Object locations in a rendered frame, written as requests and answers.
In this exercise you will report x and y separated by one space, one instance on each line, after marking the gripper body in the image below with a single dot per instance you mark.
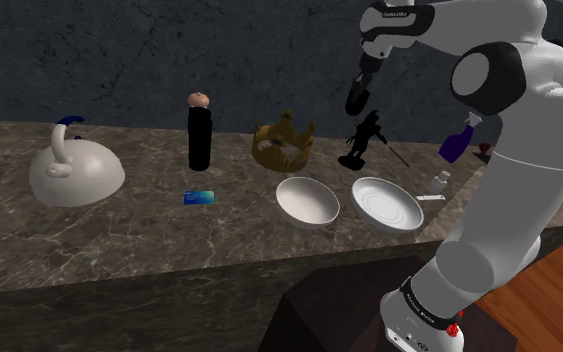
359 92

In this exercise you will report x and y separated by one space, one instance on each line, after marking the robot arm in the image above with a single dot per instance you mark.
524 195

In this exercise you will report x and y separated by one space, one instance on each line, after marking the black figure with sword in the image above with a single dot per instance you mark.
361 136

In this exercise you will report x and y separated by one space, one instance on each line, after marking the gold crown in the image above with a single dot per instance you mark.
273 153

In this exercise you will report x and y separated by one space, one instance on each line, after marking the blue spray bottle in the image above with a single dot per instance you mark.
455 144

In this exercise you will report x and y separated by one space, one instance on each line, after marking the white frying pan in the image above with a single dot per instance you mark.
387 204

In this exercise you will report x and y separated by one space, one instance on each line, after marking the small white shaker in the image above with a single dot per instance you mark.
437 183

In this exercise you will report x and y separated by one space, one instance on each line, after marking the white bowl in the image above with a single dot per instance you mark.
308 202

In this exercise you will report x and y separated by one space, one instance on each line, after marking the small dark red stamp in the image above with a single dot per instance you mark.
484 151

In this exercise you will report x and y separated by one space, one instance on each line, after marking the black pepper mill wooden knob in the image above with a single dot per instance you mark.
199 141

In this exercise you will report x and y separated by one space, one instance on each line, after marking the blue card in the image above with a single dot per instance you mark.
199 197

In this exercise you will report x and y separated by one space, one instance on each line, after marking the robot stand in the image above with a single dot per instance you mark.
339 302

